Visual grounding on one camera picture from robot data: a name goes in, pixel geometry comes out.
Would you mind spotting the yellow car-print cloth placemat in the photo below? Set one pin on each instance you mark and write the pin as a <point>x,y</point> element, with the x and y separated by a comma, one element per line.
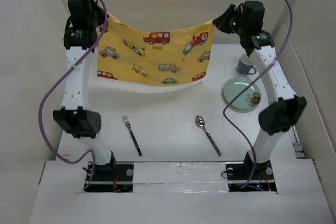
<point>154,58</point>

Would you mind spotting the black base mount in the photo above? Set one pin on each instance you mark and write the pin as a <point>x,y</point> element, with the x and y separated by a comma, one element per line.
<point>109,180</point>
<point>240,178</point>

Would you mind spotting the steel fork black handle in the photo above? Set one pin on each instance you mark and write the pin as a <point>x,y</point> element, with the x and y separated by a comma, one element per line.
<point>128,126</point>

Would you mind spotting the light green flower plate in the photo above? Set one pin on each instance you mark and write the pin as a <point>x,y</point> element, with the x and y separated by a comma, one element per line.
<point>248,100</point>

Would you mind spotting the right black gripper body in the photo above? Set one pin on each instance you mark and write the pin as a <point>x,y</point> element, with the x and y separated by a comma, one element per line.
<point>239,28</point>

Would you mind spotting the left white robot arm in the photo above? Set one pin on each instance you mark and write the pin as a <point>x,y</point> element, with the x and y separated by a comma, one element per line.
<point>74,115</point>

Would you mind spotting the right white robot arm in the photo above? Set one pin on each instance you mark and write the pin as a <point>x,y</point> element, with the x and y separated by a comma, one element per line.
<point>284,106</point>

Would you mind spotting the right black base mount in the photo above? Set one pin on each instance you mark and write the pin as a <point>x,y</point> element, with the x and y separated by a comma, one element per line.
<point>240,178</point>

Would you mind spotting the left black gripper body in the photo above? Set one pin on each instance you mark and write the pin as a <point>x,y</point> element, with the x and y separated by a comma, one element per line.
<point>96,17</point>

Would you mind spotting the purple ceramic mug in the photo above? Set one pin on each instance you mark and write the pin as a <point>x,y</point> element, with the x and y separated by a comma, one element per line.
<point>245,66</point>

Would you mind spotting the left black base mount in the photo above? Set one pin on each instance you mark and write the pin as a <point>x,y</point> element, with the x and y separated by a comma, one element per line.
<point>109,180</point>

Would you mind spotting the steel spoon black handle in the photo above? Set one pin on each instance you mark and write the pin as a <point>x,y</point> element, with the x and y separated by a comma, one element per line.
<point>201,124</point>

